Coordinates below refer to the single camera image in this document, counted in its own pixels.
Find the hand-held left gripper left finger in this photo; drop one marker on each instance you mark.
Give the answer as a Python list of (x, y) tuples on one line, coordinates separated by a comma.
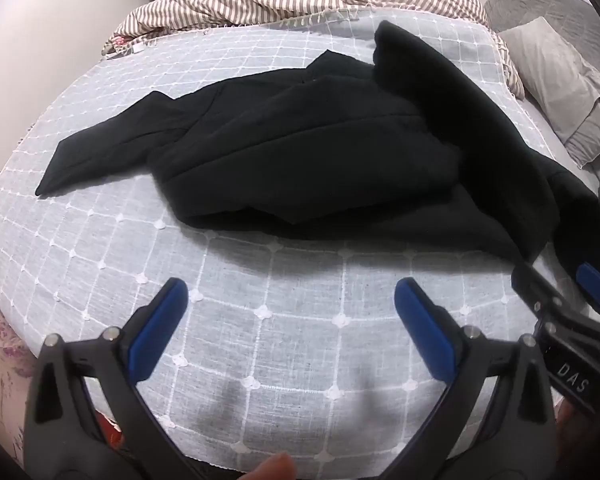
[(152, 332)]

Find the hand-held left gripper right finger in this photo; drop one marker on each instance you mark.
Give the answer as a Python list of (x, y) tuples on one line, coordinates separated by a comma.
[(430, 332)]

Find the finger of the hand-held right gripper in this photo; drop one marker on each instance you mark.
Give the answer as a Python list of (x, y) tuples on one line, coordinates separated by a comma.
[(596, 286), (532, 282)]

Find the black jacket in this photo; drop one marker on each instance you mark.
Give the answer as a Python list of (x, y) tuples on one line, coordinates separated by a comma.
[(330, 160)]

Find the person's left hand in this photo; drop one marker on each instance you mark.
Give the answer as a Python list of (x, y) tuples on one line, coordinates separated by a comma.
[(272, 467)]

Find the grey checked blanket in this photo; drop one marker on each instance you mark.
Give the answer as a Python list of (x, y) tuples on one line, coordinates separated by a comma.
[(240, 285)]

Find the floral bed sheet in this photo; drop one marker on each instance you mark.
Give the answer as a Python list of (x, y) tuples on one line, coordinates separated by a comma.
[(2, 355)]

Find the grey pillow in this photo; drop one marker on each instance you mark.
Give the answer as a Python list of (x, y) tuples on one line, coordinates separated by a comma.
[(565, 90)]

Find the grey quilted cushion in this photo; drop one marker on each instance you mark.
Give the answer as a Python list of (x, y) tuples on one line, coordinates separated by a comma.
[(565, 5)]

